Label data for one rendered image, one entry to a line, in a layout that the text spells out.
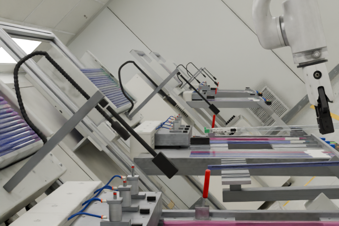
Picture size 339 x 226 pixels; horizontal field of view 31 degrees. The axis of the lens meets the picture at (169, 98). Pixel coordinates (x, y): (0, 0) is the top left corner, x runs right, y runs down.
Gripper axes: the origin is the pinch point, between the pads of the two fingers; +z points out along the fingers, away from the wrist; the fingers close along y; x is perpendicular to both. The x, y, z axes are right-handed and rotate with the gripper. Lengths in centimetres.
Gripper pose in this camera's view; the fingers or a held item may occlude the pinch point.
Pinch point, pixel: (325, 124)
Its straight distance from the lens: 155.6
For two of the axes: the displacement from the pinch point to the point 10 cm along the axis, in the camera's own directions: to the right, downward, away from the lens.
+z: 2.2, 9.8, 0.3
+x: -9.7, 2.1, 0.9
